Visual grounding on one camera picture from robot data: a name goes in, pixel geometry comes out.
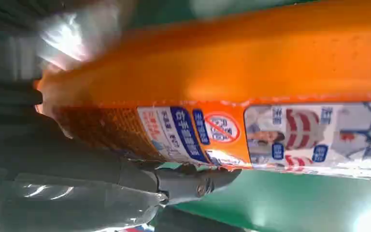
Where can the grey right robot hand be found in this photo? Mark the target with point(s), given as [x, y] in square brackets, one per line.
[60, 179]

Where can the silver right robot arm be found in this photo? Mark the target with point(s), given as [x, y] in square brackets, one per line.
[3, 93]

